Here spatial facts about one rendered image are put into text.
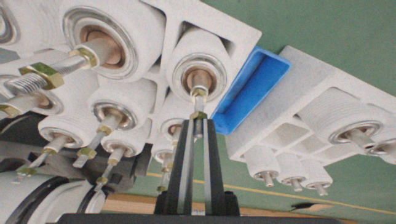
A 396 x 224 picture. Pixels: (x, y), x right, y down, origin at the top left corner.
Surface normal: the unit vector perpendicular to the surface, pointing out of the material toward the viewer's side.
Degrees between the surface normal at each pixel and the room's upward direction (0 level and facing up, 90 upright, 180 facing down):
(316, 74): 90
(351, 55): 0
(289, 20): 0
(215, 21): 0
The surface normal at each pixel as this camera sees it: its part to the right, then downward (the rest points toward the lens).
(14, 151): 0.24, -0.01
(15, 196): 0.36, -0.75
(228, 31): -0.02, 0.67
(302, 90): -0.93, -0.28
